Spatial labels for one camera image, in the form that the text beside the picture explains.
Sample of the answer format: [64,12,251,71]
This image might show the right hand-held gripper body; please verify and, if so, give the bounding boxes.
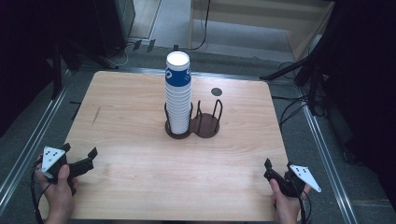
[276,164,322,199]

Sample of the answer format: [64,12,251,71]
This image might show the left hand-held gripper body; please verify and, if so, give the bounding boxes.
[40,146,75,185]

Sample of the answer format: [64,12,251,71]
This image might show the dark brown double cup holder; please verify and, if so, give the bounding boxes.
[163,98,224,140]

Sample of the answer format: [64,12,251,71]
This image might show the stack of white paper cups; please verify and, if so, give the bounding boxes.
[164,84,193,135]

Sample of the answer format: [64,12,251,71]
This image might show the person's right hand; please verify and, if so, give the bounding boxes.
[269,179,312,224]

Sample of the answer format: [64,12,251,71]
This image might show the person's left hand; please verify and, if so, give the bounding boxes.
[35,154,79,219]

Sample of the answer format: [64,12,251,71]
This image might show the black stand with angled legs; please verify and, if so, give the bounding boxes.
[259,50,332,117]
[49,38,120,101]

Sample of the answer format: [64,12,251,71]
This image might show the black cabinet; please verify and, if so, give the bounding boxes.
[92,0,136,59]

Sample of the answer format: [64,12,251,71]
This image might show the metal floor rail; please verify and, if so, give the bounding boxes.
[0,70,72,217]
[297,90,360,224]

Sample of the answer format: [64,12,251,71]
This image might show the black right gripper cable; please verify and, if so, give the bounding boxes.
[297,183,313,224]

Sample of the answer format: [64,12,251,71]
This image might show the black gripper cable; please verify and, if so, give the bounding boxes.
[297,183,313,224]
[29,158,52,224]

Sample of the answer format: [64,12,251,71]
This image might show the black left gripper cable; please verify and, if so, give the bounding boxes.
[29,158,52,224]

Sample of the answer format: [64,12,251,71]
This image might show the black floor cables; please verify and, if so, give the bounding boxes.
[271,60,329,129]

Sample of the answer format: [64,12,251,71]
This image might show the white floor cable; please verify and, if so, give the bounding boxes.
[115,42,135,68]

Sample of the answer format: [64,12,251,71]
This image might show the black hanging cable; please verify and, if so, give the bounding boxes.
[190,0,212,51]

